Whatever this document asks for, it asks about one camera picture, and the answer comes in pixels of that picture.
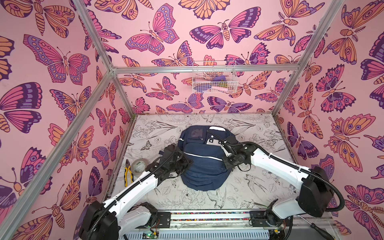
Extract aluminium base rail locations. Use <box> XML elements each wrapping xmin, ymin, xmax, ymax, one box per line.
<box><xmin>118</xmin><ymin>209</ymin><xmax>341</xmax><ymax>240</ymax></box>

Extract yellow handled pliers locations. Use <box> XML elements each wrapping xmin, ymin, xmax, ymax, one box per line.
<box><xmin>124</xmin><ymin>159</ymin><xmax>133</xmax><ymax>187</ymax></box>

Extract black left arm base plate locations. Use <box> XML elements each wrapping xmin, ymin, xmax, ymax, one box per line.
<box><xmin>149</xmin><ymin>212</ymin><xmax>171</xmax><ymax>229</ymax></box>

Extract white wire wall basket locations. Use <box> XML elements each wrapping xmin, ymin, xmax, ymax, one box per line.
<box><xmin>191</xmin><ymin>64</ymin><xmax>239</xmax><ymax>95</ymax></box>

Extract clear tape roll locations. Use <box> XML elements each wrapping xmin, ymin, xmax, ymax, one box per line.
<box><xmin>132</xmin><ymin>159</ymin><xmax>147</xmax><ymax>177</ymax></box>

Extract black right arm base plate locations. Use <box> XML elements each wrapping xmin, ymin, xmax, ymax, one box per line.
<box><xmin>249</xmin><ymin>210</ymin><xmax>271</xmax><ymax>228</ymax></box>

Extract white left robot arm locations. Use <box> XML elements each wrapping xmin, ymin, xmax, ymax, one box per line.
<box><xmin>79</xmin><ymin>144</ymin><xmax>193</xmax><ymax>240</ymax></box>

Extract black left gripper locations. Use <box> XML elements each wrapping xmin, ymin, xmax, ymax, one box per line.
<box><xmin>166</xmin><ymin>152</ymin><xmax>194</xmax><ymax>176</ymax></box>

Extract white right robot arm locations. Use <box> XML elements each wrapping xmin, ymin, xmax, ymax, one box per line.
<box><xmin>219</xmin><ymin>138</ymin><xmax>345</xmax><ymax>219</ymax></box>

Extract small green circuit board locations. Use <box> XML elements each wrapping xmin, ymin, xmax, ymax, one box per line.
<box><xmin>142</xmin><ymin>231</ymin><xmax>159</xmax><ymax>240</ymax></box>

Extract black screwdriver handle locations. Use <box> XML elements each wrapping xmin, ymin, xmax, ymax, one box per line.
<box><xmin>298</xmin><ymin>215</ymin><xmax>334</xmax><ymax>240</ymax></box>

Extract navy blue student backpack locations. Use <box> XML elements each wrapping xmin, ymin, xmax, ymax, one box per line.
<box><xmin>178</xmin><ymin>125</ymin><xmax>238</xmax><ymax>192</ymax></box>

